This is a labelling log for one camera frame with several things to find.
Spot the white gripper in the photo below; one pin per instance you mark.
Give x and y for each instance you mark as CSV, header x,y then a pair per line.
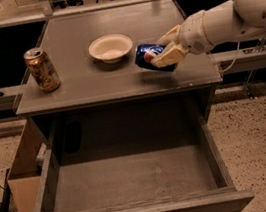
x,y
194,33

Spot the blue pepsi can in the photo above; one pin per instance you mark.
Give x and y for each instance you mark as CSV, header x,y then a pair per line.
x,y
146,52

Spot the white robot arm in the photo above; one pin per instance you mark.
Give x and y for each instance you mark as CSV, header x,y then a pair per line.
x,y
231,21

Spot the grey cabinet with counter top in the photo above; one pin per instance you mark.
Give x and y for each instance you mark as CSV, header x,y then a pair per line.
x,y
88,82

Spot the gold soda can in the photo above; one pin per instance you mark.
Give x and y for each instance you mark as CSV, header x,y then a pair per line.
x,y
42,69

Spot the open grey top drawer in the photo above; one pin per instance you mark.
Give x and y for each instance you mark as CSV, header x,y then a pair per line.
x,y
186,174

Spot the white paper bowl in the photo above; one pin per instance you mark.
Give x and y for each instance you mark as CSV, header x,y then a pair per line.
x,y
110,48

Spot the cardboard box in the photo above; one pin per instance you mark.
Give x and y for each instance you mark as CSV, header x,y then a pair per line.
x,y
24,175

